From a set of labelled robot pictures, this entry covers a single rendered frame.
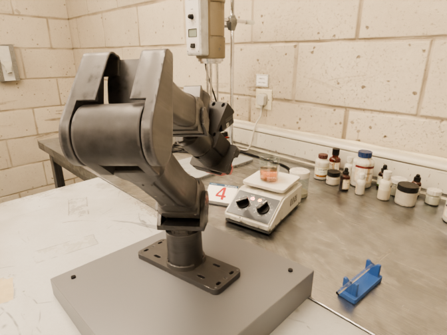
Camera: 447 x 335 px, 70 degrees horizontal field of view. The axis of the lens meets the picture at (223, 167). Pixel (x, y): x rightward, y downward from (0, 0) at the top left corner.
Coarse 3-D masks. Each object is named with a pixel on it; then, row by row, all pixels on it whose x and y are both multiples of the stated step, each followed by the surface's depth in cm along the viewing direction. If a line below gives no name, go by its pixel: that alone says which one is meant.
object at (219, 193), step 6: (210, 186) 94; (216, 186) 94; (210, 192) 93; (216, 192) 93; (222, 192) 92; (228, 192) 92; (234, 192) 92; (210, 198) 92; (216, 198) 92; (222, 198) 91; (228, 198) 91
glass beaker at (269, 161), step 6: (264, 156) 84; (270, 156) 79; (276, 156) 80; (264, 162) 81; (270, 162) 80; (276, 162) 80; (264, 168) 81; (270, 168) 80; (276, 168) 81; (264, 174) 82; (270, 174) 81; (276, 174) 82; (264, 180) 82; (270, 180) 82; (276, 180) 82
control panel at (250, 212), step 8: (240, 192) 83; (248, 192) 82; (256, 200) 80; (264, 200) 79; (272, 200) 78; (232, 208) 80; (240, 208) 79; (248, 208) 79; (272, 208) 77; (248, 216) 77; (256, 216) 76; (264, 216) 76
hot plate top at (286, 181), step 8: (256, 176) 87; (280, 176) 87; (288, 176) 87; (296, 176) 87; (248, 184) 83; (256, 184) 82; (264, 184) 82; (272, 184) 82; (280, 184) 82; (288, 184) 82; (280, 192) 78
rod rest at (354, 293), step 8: (368, 264) 60; (360, 272) 61; (368, 272) 61; (376, 272) 59; (344, 280) 55; (360, 280) 58; (368, 280) 58; (376, 280) 58; (352, 288) 55; (360, 288) 56; (368, 288) 56; (344, 296) 55; (352, 296) 55; (360, 296) 55
